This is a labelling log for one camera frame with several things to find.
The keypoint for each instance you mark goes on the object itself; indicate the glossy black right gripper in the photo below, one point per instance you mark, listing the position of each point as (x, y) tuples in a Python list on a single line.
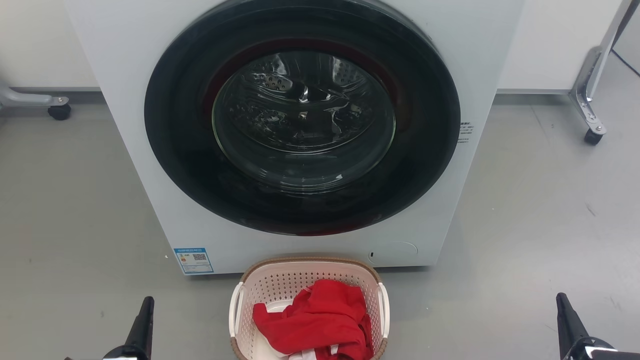
[(600, 352)]

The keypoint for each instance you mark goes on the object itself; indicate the glossy black left gripper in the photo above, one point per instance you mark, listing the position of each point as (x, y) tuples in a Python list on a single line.
[(127, 354)]

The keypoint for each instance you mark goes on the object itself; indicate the white perforated laundry basket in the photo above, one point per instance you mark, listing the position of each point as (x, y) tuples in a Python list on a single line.
[(280, 282)]

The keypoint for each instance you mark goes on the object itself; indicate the blue energy label sticker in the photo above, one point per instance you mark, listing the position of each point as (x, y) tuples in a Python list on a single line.
[(193, 260)]

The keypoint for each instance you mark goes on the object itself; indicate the white front-load washing machine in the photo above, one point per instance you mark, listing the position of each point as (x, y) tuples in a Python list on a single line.
[(195, 237)]

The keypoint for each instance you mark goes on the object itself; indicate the white garment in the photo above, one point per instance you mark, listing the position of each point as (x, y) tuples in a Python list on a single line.
[(302, 356)]

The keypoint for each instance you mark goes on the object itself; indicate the red garment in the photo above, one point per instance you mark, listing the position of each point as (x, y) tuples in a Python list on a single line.
[(320, 320)]

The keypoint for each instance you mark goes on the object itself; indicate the round white filter cover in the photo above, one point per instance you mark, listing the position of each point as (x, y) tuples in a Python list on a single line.
[(395, 252)]

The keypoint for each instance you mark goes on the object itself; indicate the black caster wheel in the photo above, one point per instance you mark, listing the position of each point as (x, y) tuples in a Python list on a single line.
[(59, 112), (593, 137)]

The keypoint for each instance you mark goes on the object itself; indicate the round black washing machine door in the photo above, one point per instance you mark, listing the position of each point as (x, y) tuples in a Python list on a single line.
[(180, 125)]

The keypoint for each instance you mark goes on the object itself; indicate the grey metal stand leg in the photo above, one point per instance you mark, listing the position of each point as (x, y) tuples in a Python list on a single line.
[(592, 75), (25, 97)]

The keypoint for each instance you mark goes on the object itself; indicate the steel washing machine drum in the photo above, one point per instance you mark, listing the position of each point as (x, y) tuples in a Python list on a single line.
[(300, 95)]

